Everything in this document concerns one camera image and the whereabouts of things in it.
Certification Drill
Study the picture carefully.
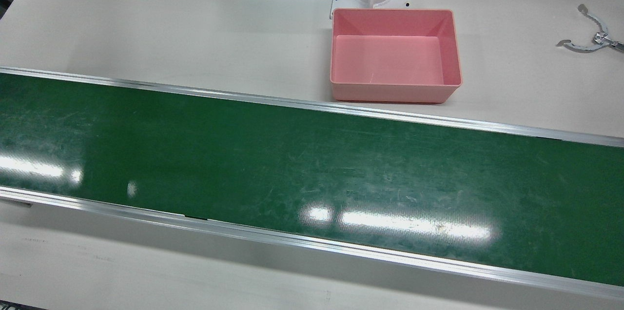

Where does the pink plastic box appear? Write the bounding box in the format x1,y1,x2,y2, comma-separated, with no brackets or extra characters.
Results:
330,8,463,104

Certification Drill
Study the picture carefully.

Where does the green conveyor belt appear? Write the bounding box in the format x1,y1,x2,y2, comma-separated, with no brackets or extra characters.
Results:
0,66,624,301

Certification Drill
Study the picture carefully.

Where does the metal grabber tool green handle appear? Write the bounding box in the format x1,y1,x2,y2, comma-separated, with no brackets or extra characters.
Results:
556,4,624,53

